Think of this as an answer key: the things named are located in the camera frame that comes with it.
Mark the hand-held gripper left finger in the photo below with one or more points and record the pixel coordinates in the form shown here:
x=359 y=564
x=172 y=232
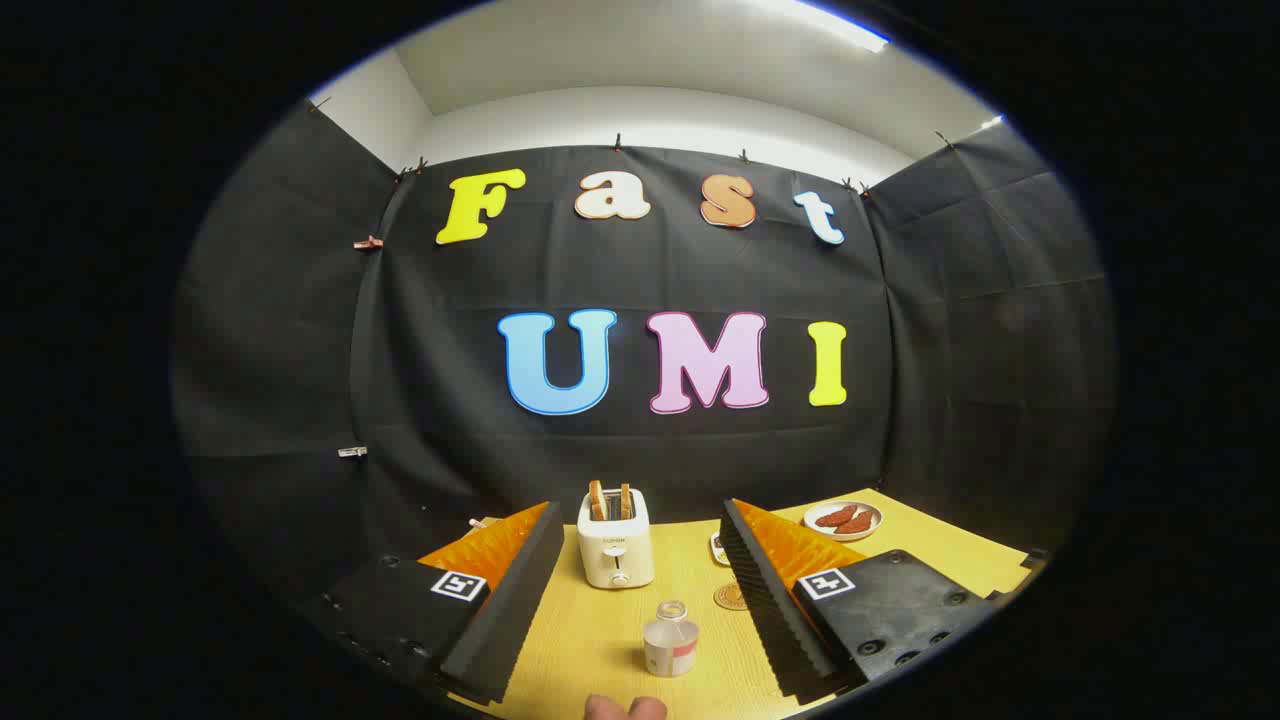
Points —
x=510 y=610

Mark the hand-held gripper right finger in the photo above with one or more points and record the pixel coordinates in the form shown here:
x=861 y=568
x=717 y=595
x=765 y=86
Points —
x=775 y=610

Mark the black backdrop cloth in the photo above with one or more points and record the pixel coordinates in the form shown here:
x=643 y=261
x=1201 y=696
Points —
x=620 y=450

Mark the red sausage piece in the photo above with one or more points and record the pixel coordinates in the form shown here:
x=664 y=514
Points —
x=835 y=516
x=857 y=523

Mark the white divided condiment tray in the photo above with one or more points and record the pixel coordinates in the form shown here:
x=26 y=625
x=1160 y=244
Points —
x=717 y=548

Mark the black table clamp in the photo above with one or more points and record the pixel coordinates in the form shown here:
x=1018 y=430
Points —
x=1035 y=558

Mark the clear juice bottle red label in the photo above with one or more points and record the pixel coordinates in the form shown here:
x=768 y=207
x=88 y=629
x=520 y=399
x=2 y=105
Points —
x=670 y=645

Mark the toast bread slice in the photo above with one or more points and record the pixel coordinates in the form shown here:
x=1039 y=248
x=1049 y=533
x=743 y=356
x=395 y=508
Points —
x=596 y=500
x=625 y=500

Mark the wooden table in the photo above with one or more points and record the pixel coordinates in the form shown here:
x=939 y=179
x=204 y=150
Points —
x=600 y=640

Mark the wooden clothes peg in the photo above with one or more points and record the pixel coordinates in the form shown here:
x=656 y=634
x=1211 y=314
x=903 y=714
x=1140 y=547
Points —
x=368 y=243

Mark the white toaster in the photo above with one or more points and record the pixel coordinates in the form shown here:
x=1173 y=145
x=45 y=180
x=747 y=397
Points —
x=612 y=540

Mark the round wooden coaster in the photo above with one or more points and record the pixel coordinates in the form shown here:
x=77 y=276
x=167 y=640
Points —
x=728 y=597

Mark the white round plate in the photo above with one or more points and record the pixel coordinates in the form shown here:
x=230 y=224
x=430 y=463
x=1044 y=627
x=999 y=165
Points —
x=870 y=512

